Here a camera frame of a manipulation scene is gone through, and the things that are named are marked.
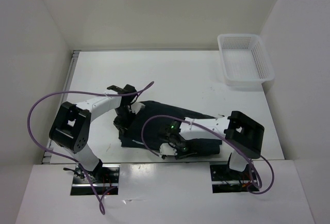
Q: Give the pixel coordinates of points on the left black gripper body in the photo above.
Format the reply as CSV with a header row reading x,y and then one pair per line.
x,y
124,117

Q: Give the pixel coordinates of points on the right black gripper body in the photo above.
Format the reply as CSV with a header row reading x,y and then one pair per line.
x,y
183,149

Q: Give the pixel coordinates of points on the dark navy shorts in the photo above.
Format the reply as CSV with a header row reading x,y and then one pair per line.
x,y
149,137

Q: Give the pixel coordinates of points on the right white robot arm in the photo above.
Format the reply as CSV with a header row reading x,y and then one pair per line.
x,y
198,135

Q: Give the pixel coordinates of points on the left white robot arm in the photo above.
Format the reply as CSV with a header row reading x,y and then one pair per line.
x,y
71,126

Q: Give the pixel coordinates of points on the white plastic mesh basket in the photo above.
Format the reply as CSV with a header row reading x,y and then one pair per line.
x,y
245,60

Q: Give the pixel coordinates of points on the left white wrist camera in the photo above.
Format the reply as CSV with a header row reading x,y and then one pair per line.
x,y
136,107

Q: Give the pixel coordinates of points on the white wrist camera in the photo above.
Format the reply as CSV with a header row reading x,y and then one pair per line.
x,y
136,107
166,150

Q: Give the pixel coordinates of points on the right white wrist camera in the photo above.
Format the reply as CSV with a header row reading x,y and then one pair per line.
x,y
166,150

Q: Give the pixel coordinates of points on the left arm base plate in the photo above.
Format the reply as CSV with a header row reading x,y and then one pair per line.
x,y
109,183

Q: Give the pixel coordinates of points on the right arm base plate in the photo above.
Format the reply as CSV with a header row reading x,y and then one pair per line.
x,y
226,180

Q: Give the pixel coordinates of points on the aluminium table edge rail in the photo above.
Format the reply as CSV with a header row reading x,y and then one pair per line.
x,y
66,79

